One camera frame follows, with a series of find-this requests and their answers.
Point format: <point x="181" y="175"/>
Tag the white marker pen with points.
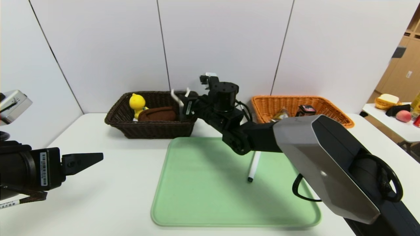
<point x="253" y="168"/>

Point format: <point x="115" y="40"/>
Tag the pink peach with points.
<point x="403" y="116"/>

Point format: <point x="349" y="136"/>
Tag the yellow box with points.
<point x="417" y="105"/>

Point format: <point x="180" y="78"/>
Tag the dark side table frame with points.
<point x="411" y="147"/>

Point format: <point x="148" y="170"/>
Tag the toy bread slice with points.
<point x="387" y="101"/>

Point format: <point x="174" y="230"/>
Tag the white side table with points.
<point x="393" y="126"/>

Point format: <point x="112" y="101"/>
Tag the wooden cabinet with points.
<point x="400" y="78"/>

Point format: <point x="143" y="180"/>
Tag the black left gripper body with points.
<point x="46" y="168"/>

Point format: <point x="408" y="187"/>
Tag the dark cabinet sign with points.
<point x="397" y="52"/>

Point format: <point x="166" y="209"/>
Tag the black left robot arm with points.
<point x="10" y="170"/>

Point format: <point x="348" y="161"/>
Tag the black gum box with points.
<point x="306" y="109"/>

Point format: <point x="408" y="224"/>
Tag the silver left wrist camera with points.
<point x="13" y="105"/>

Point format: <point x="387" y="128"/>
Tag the brown towel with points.
<point x="157" y="114"/>

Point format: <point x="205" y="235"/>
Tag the dark brown wicker basket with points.
<point x="154" y="131"/>

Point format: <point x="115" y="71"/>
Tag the black flat object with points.
<point x="397" y="109"/>

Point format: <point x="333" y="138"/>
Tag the gold chocolate pack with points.
<point x="280" y="115"/>

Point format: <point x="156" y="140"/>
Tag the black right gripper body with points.
<point x="189" y="107"/>

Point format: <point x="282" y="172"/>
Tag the yellow duck toy car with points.
<point x="137" y="103"/>

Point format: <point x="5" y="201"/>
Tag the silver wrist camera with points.
<point x="13" y="105"/>
<point x="210" y="80"/>

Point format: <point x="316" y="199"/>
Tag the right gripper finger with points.
<point x="187" y="95"/>
<point x="177" y="97"/>

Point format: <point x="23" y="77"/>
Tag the orange wicker basket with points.
<point x="272" y="105"/>

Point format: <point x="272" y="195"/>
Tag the green plastic tray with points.
<point x="197" y="196"/>

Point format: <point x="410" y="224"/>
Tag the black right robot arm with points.
<point x="328" y="157"/>

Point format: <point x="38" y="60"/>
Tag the red can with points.
<point x="417" y="122"/>

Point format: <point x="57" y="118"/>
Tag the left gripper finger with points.
<point x="82" y="162"/>

